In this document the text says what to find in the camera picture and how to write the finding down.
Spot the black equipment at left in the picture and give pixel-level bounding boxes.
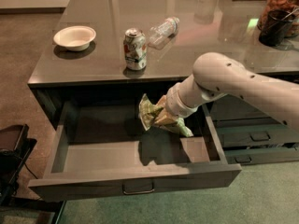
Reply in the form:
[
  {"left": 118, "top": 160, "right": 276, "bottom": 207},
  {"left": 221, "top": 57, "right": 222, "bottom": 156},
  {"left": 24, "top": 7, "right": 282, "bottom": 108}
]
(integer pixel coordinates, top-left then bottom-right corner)
[{"left": 0, "top": 124, "right": 36, "bottom": 205}]

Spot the glass snack jar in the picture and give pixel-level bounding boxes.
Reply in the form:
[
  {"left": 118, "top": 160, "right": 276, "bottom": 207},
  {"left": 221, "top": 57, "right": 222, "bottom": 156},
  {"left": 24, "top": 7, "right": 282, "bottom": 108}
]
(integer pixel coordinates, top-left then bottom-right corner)
[{"left": 257, "top": 0, "right": 299, "bottom": 38}]

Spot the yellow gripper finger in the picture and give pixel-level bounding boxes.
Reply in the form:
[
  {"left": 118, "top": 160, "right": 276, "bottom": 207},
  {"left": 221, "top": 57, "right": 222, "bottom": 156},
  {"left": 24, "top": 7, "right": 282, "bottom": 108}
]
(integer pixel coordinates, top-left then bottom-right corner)
[
  {"left": 153, "top": 109, "right": 179, "bottom": 133},
  {"left": 156, "top": 95, "right": 166, "bottom": 108}
]

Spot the white and green soda can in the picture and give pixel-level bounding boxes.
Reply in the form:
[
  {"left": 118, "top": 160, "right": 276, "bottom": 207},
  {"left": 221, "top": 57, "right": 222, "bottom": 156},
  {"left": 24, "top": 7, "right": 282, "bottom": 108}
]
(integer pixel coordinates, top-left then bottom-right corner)
[{"left": 123, "top": 28, "right": 147, "bottom": 71}]

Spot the metal drawer handle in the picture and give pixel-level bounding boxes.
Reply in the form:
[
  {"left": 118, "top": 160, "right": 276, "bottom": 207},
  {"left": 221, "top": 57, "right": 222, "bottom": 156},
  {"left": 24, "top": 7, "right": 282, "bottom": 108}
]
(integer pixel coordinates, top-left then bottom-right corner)
[{"left": 122, "top": 180, "right": 155, "bottom": 195}]

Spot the grey counter cabinet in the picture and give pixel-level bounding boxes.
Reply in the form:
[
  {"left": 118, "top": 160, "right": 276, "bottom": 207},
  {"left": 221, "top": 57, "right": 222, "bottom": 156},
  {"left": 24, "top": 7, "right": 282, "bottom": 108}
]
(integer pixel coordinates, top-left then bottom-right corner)
[{"left": 29, "top": 0, "right": 298, "bottom": 152}]

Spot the clear plastic water bottle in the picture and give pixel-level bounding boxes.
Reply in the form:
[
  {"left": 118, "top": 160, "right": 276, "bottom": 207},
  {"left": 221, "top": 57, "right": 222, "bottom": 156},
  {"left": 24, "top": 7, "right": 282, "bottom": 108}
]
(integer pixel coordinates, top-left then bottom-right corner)
[{"left": 148, "top": 17, "right": 179, "bottom": 49}]

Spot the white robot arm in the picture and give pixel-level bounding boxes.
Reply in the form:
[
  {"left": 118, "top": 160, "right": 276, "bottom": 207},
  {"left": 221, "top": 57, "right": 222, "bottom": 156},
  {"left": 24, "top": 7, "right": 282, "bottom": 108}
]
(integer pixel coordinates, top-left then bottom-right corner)
[{"left": 157, "top": 52, "right": 299, "bottom": 132}]

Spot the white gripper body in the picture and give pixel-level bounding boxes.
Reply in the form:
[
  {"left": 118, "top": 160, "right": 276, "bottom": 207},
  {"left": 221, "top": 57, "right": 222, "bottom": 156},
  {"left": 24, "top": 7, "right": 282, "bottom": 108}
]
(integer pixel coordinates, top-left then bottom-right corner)
[{"left": 165, "top": 83, "right": 197, "bottom": 119}]

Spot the white paper bowl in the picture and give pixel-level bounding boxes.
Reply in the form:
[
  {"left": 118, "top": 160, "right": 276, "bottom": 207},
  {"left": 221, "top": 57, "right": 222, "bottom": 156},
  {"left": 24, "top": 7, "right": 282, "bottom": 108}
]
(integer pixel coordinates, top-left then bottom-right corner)
[{"left": 53, "top": 26, "right": 96, "bottom": 51}]

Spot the right bottom closed drawer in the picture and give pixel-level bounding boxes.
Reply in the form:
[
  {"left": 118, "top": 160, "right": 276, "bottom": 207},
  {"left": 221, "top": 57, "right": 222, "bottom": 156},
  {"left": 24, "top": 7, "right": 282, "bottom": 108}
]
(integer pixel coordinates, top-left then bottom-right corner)
[{"left": 224, "top": 147, "right": 299, "bottom": 165}]

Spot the green jalapeno chip bag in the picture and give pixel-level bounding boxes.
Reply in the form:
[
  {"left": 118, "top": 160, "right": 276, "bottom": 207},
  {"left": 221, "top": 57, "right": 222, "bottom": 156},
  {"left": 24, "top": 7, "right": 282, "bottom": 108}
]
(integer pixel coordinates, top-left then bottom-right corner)
[{"left": 138, "top": 93, "right": 193, "bottom": 137}]

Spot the open grey top drawer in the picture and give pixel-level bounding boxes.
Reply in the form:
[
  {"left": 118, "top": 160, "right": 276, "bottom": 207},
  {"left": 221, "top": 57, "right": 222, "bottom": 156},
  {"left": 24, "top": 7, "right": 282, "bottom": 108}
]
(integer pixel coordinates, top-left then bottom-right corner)
[{"left": 29, "top": 101, "right": 241, "bottom": 202}]

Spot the black cup on counter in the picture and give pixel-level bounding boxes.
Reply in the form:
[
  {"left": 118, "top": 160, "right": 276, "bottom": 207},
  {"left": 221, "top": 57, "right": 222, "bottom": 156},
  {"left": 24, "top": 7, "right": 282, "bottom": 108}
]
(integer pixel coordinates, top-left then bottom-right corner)
[{"left": 259, "top": 9, "right": 295, "bottom": 47}]

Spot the right middle closed drawer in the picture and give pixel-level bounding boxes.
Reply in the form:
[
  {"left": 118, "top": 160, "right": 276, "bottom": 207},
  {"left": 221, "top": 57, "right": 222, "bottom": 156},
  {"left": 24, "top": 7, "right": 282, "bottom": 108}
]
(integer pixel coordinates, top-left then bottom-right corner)
[{"left": 217, "top": 124, "right": 299, "bottom": 147}]

